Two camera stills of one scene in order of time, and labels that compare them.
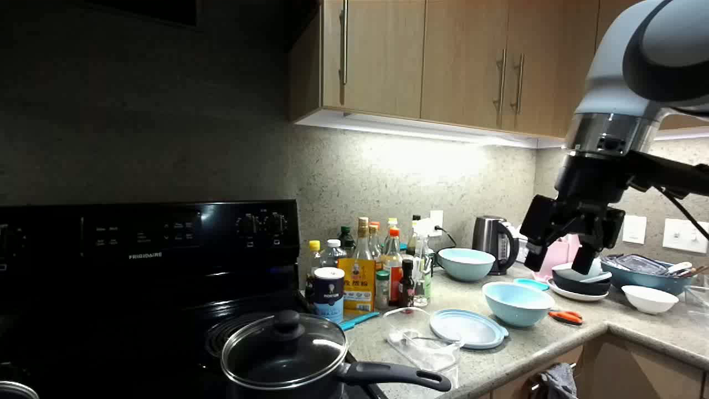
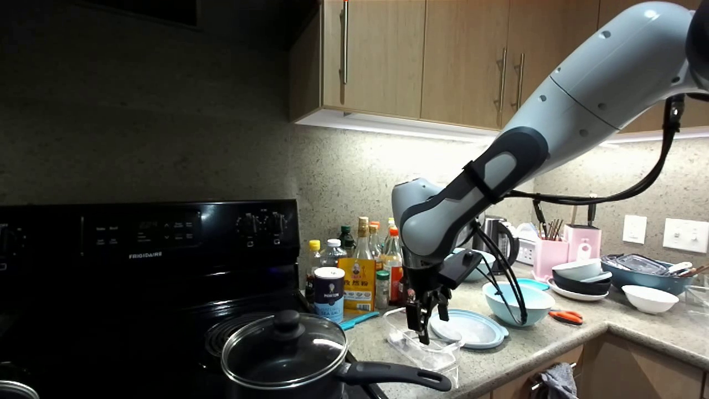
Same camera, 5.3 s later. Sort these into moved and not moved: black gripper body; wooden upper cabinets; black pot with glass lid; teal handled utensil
Moved: black gripper body
Not moved: teal handled utensil; wooden upper cabinets; black pot with glass lid
